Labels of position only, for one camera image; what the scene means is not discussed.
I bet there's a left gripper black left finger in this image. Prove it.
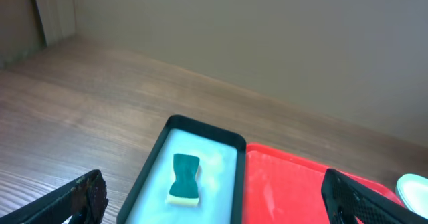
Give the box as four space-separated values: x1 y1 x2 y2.
1 169 108 224

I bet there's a white plate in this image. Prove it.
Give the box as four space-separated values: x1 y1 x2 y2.
395 173 428 218

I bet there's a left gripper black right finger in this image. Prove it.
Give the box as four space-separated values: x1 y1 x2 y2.
321 169 427 224

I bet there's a black tray with grey liner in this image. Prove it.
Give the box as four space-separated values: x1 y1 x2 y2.
116 115 247 223

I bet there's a green and yellow sponge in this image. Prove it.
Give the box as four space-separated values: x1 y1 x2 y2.
167 154 200 207

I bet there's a red plastic tray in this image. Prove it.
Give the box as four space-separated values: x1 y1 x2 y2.
241 142 405 224

